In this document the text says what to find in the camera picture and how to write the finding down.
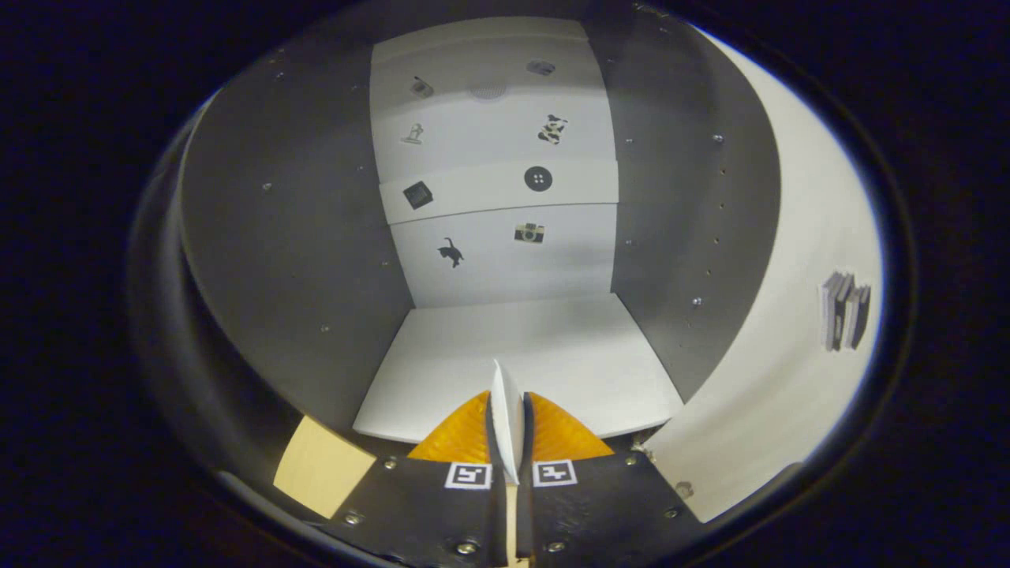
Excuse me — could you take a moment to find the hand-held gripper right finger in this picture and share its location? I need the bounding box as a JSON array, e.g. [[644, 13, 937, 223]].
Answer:
[[515, 391, 705, 566]]

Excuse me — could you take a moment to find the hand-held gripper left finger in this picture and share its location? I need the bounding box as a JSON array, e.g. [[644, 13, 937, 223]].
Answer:
[[326, 390, 509, 567]]

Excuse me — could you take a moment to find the thin white object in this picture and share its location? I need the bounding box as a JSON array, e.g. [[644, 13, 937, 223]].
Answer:
[[489, 359, 524, 485]]

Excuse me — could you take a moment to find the white cabinet door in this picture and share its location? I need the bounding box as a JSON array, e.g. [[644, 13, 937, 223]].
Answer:
[[643, 28, 885, 525]]

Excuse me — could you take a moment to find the white cabinet shelf board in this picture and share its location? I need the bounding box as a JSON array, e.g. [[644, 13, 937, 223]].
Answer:
[[353, 293, 685, 444]]

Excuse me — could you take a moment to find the dark grey cabinet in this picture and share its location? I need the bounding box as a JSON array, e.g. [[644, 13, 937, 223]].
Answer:
[[170, 12, 786, 474]]

